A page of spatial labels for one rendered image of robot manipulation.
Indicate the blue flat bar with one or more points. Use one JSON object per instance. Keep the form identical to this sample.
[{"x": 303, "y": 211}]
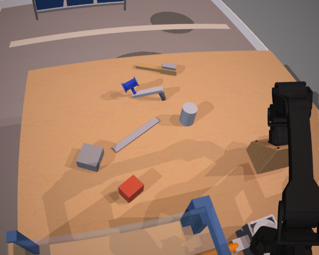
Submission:
[{"x": 216, "y": 225}]

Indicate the grey flat bar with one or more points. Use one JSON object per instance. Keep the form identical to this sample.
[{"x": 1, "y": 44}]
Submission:
[{"x": 134, "y": 135}]

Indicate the grey cylinder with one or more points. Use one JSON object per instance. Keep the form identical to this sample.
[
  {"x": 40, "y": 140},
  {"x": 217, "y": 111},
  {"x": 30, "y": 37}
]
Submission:
[{"x": 188, "y": 114}]

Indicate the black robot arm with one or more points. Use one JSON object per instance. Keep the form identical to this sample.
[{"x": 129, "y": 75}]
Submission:
[{"x": 299, "y": 209}]

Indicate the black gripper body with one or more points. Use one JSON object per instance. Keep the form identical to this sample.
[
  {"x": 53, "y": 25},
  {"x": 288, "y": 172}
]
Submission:
[{"x": 277, "y": 247}]

